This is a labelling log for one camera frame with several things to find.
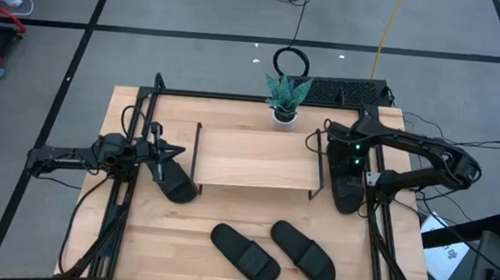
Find yellow cable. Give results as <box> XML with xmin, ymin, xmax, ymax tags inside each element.
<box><xmin>369</xmin><ymin>0</ymin><xmax>407</xmax><ymax>83</ymax></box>

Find black floor cable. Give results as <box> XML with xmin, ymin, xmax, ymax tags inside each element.
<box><xmin>399</xmin><ymin>110</ymin><xmax>500</xmax><ymax>154</ymax></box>

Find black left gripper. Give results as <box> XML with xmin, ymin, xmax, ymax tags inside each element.
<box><xmin>133</xmin><ymin>120</ymin><xmax>189</xmax><ymax>185</ymax></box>

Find black perforated metal box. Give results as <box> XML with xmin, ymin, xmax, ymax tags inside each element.
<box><xmin>291</xmin><ymin>73</ymin><xmax>394</xmax><ymax>110</ymax></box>

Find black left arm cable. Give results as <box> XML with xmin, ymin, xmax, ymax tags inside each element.
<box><xmin>56</xmin><ymin>172</ymin><xmax>113</xmax><ymax>280</ymax></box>

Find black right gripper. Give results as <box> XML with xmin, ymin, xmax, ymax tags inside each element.
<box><xmin>324</xmin><ymin>119</ymin><xmax>372</xmax><ymax>179</ymax></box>

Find wooden shelf black metal legs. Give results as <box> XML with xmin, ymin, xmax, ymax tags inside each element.
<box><xmin>188</xmin><ymin>119</ymin><xmax>331</xmax><ymax>205</ymax></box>

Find black rubber slide sandal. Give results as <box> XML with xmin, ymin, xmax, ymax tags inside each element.
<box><xmin>266</xmin><ymin>218</ymin><xmax>340</xmax><ymax>280</ymax></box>
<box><xmin>321</xmin><ymin>139</ymin><xmax>371</xmax><ymax>216</ymax></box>
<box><xmin>206</xmin><ymin>221</ymin><xmax>285</xmax><ymax>280</ymax></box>
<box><xmin>144</xmin><ymin>149</ymin><xmax>203</xmax><ymax>207</ymax></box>

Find black desk bar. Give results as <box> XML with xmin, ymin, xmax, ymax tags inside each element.
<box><xmin>420</xmin><ymin>206</ymin><xmax>500</xmax><ymax>255</ymax></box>

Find white paper sheet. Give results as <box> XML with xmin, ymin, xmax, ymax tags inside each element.
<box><xmin>416</xmin><ymin>210</ymin><xmax>474</xmax><ymax>280</ymax></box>

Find black aluminium table frame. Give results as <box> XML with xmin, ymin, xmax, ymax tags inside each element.
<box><xmin>53</xmin><ymin>65</ymin><xmax>449</xmax><ymax>280</ymax></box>

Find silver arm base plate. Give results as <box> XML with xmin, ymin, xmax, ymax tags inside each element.
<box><xmin>365</xmin><ymin>170</ymin><xmax>382</xmax><ymax>188</ymax></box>

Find green plant in white pot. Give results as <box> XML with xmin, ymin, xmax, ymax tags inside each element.
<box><xmin>262</xmin><ymin>72</ymin><xmax>314</xmax><ymax>128</ymax></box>

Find black coiled cable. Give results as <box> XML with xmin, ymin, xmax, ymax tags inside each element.
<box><xmin>271</xmin><ymin>1</ymin><xmax>316</xmax><ymax>78</ymax></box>

